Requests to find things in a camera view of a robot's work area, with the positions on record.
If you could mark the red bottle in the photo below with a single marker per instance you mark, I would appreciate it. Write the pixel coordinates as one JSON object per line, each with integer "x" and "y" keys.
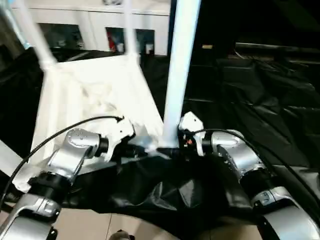
{"x": 113, "y": 45}

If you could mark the grey horizontal rail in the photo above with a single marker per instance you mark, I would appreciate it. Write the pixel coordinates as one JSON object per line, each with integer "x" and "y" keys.
{"x": 277, "y": 47}

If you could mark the small brass label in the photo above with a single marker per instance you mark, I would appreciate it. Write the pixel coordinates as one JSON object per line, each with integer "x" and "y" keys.
{"x": 207, "y": 46}

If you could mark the white plastic table top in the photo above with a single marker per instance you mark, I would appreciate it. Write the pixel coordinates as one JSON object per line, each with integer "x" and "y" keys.
{"x": 95, "y": 95}

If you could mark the white cabinet with glass doors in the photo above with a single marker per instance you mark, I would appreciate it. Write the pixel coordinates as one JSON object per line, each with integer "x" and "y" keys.
{"x": 90, "y": 20}

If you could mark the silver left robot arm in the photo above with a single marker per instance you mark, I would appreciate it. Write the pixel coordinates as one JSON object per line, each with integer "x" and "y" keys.
{"x": 70, "y": 160}

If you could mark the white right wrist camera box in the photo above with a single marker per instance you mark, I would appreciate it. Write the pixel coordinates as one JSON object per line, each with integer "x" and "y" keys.
{"x": 191, "y": 125}

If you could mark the black work mat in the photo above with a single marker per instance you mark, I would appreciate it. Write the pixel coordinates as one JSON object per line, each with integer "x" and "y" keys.
{"x": 270, "y": 130}

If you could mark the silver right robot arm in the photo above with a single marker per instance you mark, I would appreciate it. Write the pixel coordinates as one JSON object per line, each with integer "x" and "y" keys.
{"x": 245, "y": 160}

